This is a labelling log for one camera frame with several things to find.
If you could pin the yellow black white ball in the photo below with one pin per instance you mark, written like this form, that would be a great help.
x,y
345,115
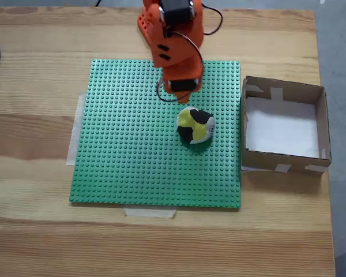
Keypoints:
x,y
199,131

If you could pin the white paper box lining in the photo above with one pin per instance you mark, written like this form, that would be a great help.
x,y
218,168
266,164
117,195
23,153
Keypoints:
x,y
282,127

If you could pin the cardboard box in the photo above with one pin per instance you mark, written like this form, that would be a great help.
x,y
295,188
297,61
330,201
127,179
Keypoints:
x,y
288,164

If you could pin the green studded baseplate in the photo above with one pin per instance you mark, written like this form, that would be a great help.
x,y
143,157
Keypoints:
x,y
127,161

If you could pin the long masking tape strip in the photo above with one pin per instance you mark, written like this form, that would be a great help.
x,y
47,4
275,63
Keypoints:
x,y
73,138

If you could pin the short masking tape strip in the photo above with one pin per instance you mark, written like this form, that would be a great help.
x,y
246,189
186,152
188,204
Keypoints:
x,y
150,213

